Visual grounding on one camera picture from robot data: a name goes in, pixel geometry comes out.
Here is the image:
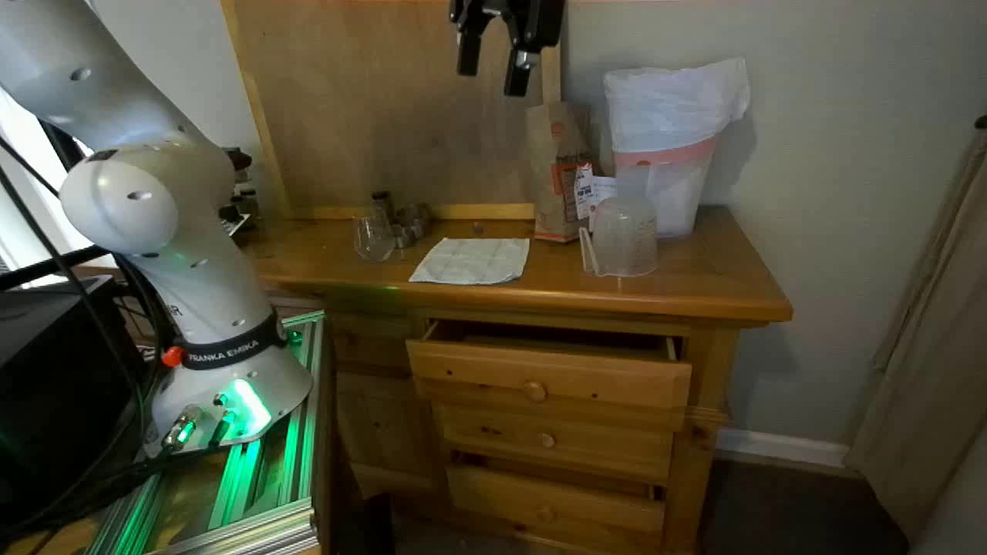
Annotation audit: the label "white baseboard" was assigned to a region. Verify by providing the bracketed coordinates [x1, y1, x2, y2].
[715, 426, 859, 477]

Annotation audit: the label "wooden lowest drawer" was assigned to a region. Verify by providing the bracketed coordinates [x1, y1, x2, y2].
[446, 457, 669, 552]

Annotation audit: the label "wooden dresser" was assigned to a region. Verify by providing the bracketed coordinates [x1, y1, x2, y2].
[243, 200, 795, 555]

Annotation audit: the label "black base cables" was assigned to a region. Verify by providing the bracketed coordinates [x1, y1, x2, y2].
[0, 255, 194, 542]

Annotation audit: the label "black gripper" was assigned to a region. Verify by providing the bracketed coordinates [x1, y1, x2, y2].
[449, 0, 568, 103]

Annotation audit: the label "white cloth napkin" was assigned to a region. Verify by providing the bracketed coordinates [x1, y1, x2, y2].
[406, 233, 534, 289]

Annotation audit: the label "black box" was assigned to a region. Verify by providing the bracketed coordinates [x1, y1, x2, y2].
[0, 273, 143, 518]

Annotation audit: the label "wooden closed shallow drawer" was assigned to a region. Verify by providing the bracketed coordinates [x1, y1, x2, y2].
[430, 399, 683, 485]

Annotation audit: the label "red and white snack packet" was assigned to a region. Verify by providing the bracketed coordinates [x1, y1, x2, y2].
[568, 158, 623, 227]

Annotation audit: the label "wooden back board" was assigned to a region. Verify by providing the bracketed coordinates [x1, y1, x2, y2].
[218, 0, 568, 224]

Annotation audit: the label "white plastic bin liner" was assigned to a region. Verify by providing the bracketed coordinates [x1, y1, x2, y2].
[602, 55, 754, 158]

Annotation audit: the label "white waste bin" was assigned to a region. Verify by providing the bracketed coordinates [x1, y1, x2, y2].
[615, 135, 722, 240]

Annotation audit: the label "black horizontal rail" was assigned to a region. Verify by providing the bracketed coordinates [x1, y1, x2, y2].
[0, 243, 118, 293]

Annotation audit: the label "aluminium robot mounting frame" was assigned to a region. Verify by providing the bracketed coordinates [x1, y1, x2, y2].
[87, 304, 332, 555]

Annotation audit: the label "glass spice jar dark lid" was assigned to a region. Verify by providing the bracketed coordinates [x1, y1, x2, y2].
[370, 187, 400, 224]

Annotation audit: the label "translucent plastic measuring jug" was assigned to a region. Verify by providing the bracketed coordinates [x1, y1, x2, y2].
[577, 193, 660, 281]

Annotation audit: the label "wooden drawer pulled open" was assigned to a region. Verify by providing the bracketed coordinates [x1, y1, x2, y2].
[404, 317, 695, 414]

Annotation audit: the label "beige curtain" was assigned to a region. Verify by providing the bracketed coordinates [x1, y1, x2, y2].
[844, 119, 987, 542]

